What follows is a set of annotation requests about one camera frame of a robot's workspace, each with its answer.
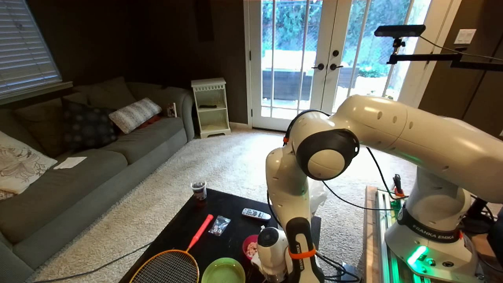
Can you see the white striped pillow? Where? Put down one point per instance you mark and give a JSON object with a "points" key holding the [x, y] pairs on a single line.
{"points": [[135, 114]]}

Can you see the white shelf unit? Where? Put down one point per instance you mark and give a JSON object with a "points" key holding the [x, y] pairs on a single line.
{"points": [[211, 87]]}

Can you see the grey power brick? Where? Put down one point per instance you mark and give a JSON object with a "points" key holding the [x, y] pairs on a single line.
{"points": [[343, 272]]}

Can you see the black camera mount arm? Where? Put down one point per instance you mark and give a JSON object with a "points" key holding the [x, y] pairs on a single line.
{"points": [[429, 57]]}

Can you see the white light switch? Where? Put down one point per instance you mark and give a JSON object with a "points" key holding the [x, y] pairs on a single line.
{"points": [[464, 37]]}

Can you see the white french door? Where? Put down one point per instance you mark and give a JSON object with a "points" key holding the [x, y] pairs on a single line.
{"points": [[362, 41], [288, 63]]}

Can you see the white window blinds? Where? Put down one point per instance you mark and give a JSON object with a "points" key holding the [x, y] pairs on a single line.
{"points": [[25, 48]]}

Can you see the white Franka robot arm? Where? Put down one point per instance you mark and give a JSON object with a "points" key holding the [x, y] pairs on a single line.
{"points": [[434, 142]]}

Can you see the black coffee table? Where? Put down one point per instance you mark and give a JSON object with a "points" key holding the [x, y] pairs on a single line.
{"points": [[178, 230]]}

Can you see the grey fabric sofa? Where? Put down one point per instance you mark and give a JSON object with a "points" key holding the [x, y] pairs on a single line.
{"points": [[79, 194]]}

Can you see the white paper sheet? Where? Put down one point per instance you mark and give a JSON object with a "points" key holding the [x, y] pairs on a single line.
{"points": [[69, 162]]}

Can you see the grey remote control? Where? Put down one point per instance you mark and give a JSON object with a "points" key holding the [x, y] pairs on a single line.
{"points": [[255, 214]]}

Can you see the green plastic plate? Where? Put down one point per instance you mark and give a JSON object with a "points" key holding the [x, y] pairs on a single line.
{"points": [[222, 271]]}

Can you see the tiny white item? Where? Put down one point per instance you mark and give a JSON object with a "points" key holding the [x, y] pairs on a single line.
{"points": [[261, 230]]}

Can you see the dark patterned pillow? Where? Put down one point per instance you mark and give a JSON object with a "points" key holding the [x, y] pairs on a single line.
{"points": [[87, 126]]}

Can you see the cream printed pillow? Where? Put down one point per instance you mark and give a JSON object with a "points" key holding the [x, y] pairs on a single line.
{"points": [[21, 166]]}

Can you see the dark brown cushion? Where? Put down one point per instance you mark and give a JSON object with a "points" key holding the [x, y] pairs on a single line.
{"points": [[41, 123], [107, 93]]}

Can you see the black stereo camera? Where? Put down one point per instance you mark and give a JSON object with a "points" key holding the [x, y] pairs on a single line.
{"points": [[399, 30]]}

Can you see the small drink can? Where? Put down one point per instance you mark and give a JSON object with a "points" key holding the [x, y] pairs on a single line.
{"points": [[198, 191]]}

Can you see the clear plastic packet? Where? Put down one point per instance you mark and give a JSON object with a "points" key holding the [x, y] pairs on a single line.
{"points": [[219, 225]]}

